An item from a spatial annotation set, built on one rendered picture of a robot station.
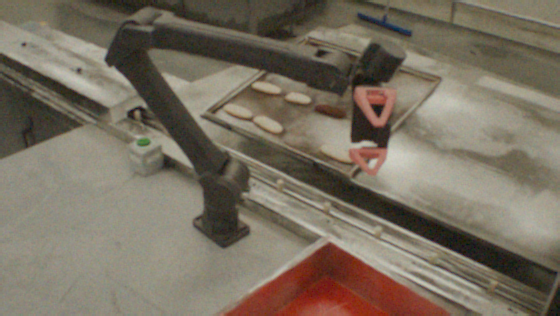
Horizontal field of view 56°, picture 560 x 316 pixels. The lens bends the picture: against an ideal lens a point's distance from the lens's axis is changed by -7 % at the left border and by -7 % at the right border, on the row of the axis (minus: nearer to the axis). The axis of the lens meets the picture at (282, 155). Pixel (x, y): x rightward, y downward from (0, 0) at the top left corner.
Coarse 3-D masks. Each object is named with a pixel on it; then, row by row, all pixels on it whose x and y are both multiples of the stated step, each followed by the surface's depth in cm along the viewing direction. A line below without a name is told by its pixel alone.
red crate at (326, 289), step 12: (324, 276) 117; (312, 288) 114; (324, 288) 114; (336, 288) 114; (348, 288) 114; (300, 300) 111; (312, 300) 111; (324, 300) 111; (336, 300) 111; (348, 300) 111; (360, 300) 111; (288, 312) 108; (300, 312) 108; (312, 312) 108; (324, 312) 108; (336, 312) 108; (348, 312) 108; (360, 312) 108; (372, 312) 108; (384, 312) 108
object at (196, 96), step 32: (352, 32) 239; (448, 64) 212; (192, 96) 187; (160, 128) 169; (224, 128) 169; (288, 160) 155; (288, 192) 143; (352, 192) 143; (416, 224) 132; (480, 256) 122; (544, 288) 113
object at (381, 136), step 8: (376, 128) 96; (384, 128) 95; (376, 136) 97; (384, 136) 96; (376, 144) 98; (384, 144) 97; (352, 152) 96; (360, 152) 96; (368, 152) 96; (376, 152) 96; (384, 152) 96; (360, 160) 94; (384, 160) 96; (368, 168) 92; (376, 168) 92
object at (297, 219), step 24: (48, 96) 185; (96, 120) 168; (120, 120) 165; (168, 144) 153; (192, 168) 144; (264, 192) 135; (264, 216) 133; (288, 216) 128; (312, 216) 128; (312, 240) 125; (360, 240) 121; (384, 264) 115; (408, 264) 114; (432, 288) 108; (456, 288) 108; (480, 312) 103; (504, 312) 103
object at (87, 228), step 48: (48, 144) 161; (96, 144) 161; (0, 192) 141; (48, 192) 141; (96, 192) 141; (144, 192) 142; (192, 192) 142; (0, 240) 125; (48, 240) 125; (96, 240) 126; (144, 240) 126; (192, 240) 127; (240, 240) 127; (288, 240) 127; (0, 288) 112; (48, 288) 113; (96, 288) 113; (144, 288) 114; (192, 288) 114; (240, 288) 114
